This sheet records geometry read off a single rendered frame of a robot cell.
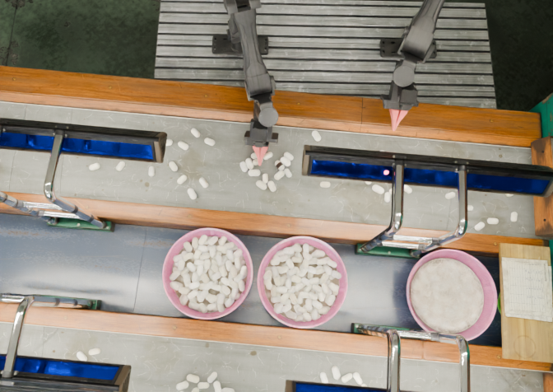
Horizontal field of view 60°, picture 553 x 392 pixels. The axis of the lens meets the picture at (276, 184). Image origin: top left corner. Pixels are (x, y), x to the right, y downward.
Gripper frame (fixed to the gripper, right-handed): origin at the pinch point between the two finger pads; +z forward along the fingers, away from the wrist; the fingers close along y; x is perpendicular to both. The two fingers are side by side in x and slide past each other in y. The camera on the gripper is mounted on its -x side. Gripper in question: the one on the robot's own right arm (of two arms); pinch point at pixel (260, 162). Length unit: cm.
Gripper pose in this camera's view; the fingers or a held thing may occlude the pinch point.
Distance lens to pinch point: 152.2
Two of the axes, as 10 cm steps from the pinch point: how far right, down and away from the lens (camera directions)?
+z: -0.6, 9.2, 4.0
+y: 10.0, 0.8, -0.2
